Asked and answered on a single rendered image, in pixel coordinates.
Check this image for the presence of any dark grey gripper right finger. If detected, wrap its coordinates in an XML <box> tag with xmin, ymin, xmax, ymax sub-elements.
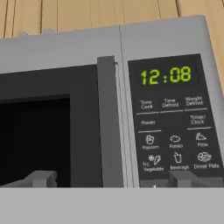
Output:
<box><xmin>168</xmin><ymin>170</ymin><xmax>224</xmax><ymax>188</ymax></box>

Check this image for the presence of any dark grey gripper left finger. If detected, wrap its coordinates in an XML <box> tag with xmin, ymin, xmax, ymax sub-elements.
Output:
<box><xmin>1</xmin><ymin>170</ymin><xmax>59</xmax><ymax>188</ymax></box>

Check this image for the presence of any grey microwave door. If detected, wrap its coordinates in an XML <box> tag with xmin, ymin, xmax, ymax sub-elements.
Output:
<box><xmin>0</xmin><ymin>25</ymin><xmax>129</xmax><ymax>188</ymax></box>

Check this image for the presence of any grey microwave oven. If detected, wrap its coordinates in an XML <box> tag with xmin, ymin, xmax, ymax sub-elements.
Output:
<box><xmin>118</xmin><ymin>15</ymin><xmax>224</xmax><ymax>188</ymax></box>

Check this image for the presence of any dark grey microwave door handle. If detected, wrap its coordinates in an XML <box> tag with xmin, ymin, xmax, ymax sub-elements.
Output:
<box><xmin>96</xmin><ymin>55</ymin><xmax>124</xmax><ymax>188</ymax></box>

